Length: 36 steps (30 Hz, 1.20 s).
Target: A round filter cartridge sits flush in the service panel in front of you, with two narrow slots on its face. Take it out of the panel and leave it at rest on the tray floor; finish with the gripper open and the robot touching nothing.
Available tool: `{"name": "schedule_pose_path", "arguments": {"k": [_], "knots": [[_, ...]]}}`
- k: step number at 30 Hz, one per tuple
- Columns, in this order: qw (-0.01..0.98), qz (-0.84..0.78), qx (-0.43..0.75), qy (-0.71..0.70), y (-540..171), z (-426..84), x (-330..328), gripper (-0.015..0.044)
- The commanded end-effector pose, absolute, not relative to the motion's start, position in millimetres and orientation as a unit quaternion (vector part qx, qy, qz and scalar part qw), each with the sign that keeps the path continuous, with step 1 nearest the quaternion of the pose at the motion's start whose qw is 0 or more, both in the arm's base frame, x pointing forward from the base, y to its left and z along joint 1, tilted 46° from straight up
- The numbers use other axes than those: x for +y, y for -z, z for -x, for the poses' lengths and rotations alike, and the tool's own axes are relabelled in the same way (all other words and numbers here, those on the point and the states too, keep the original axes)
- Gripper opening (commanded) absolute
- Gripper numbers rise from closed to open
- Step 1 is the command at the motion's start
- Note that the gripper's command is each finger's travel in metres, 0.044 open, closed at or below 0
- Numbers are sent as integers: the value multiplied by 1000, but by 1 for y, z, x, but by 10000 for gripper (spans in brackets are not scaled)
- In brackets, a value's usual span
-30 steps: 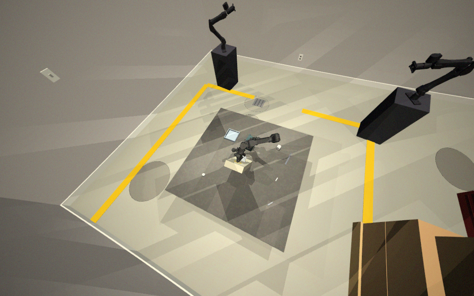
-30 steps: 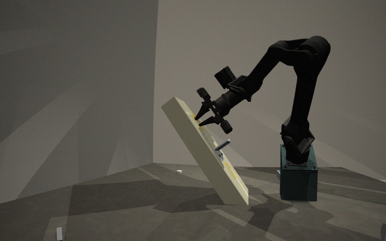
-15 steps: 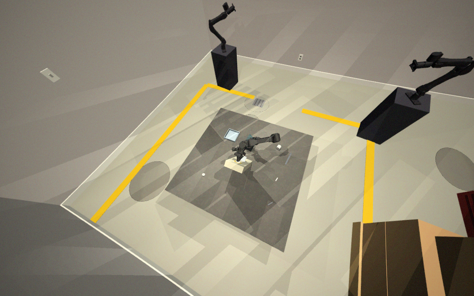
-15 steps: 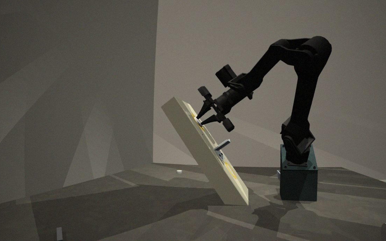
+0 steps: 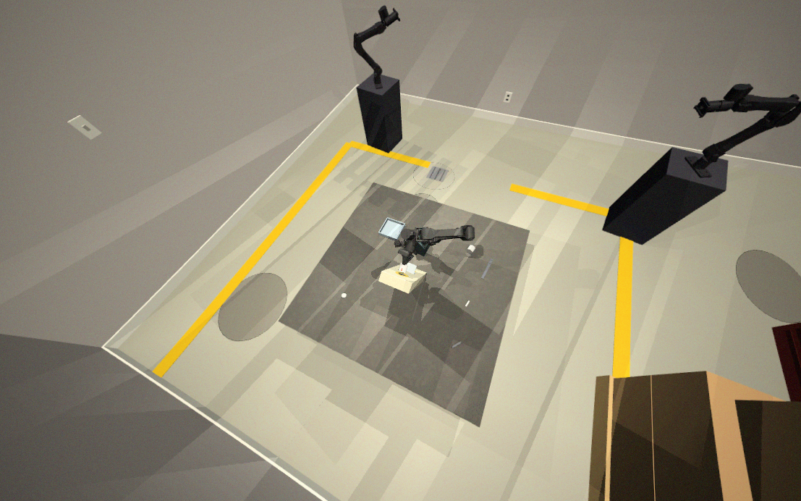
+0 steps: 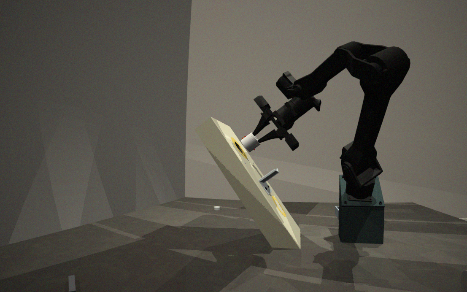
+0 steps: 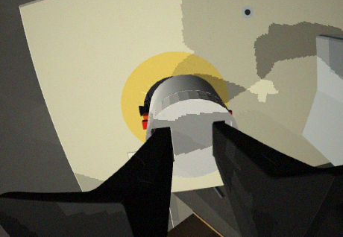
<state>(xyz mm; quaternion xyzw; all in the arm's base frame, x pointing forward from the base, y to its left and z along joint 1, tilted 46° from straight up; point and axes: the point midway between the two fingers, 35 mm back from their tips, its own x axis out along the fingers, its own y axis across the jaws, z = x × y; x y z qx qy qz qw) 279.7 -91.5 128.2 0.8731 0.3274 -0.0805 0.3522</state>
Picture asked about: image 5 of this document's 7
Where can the beige flat panel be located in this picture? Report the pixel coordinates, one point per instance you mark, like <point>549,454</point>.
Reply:
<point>403,281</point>

